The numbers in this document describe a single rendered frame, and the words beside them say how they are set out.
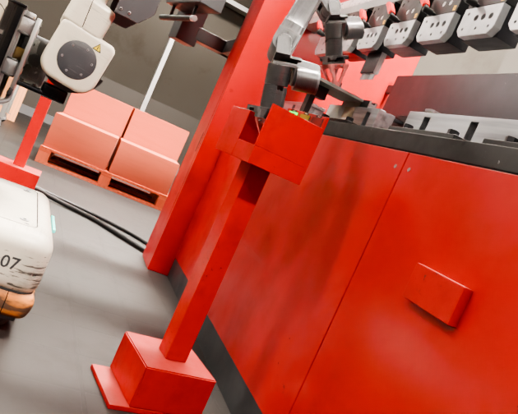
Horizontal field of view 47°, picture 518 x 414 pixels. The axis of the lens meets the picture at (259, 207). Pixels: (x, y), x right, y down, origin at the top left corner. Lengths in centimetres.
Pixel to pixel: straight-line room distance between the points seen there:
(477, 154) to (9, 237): 111
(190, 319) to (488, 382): 81
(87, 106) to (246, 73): 253
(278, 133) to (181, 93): 757
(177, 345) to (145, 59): 749
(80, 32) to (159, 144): 352
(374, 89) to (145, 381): 204
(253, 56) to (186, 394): 175
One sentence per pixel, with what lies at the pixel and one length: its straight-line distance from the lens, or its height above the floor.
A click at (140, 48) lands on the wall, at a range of 887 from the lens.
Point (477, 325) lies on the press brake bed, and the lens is 105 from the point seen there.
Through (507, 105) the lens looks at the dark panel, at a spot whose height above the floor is 121.
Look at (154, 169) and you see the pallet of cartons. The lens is 488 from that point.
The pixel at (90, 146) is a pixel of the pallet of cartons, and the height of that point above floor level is 26.
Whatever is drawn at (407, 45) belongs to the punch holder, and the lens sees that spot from 194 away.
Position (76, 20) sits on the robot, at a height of 82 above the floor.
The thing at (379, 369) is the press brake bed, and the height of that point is 40.
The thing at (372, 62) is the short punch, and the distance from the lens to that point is 213.
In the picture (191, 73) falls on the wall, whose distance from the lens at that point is 901.
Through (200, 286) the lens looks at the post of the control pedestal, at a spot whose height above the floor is 33.
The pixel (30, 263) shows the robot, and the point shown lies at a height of 20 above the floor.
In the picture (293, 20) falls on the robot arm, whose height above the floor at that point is 102.
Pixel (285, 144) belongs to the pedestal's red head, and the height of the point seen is 74.
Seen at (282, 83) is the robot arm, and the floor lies 86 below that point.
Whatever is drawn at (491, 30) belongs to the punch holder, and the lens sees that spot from 160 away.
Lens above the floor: 67
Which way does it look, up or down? 4 degrees down
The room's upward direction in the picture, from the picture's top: 24 degrees clockwise
